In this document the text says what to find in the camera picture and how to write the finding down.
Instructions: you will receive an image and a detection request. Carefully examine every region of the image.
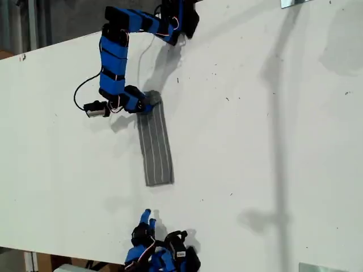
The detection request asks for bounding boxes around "grey white-striped towel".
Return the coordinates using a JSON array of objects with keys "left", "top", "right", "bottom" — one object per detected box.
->
[{"left": 136, "top": 90, "right": 175, "bottom": 187}]

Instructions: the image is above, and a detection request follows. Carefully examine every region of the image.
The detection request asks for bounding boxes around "white bin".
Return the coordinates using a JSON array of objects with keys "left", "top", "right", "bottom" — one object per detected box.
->
[{"left": 52, "top": 263, "right": 87, "bottom": 272}]

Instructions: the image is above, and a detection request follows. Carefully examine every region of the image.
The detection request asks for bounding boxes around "white table leg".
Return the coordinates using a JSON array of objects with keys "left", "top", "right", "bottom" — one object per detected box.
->
[{"left": 24, "top": 250, "right": 38, "bottom": 272}]

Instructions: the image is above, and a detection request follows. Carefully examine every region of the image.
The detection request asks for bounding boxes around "red white servo wire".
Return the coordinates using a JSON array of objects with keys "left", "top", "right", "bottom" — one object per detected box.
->
[
  {"left": 107, "top": 95, "right": 126, "bottom": 114},
  {"left": 124, "top": 240, "right": 156, "bottom": 267}
]

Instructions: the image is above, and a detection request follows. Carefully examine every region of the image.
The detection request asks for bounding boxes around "black camera stalk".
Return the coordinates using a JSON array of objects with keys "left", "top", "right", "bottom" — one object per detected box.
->
[{"left": 104, "top": 96, "right": 120, "bottom": 111}]

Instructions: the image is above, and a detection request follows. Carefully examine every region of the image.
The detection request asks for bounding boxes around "black camera box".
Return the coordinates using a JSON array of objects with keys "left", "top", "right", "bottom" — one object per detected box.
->
[
  {"left": 83, "top": 100, "right": 111, "bottom": 118},
  {"left": 165, "top": 230, "right": 188, "bottom": 259}
]

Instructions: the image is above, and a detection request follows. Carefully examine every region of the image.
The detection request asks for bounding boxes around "black camera cable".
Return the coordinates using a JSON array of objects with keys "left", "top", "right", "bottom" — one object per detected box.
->
[{"left": 73, "top": 73, "right": 103, "bottom": 110}]

